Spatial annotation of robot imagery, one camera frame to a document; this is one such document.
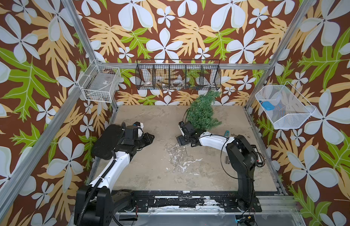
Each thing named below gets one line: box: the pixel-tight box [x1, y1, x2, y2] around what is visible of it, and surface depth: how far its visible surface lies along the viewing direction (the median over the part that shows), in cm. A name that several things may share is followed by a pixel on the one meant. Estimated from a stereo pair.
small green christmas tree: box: [187, 90, 223, 132], surface depth 80 cm
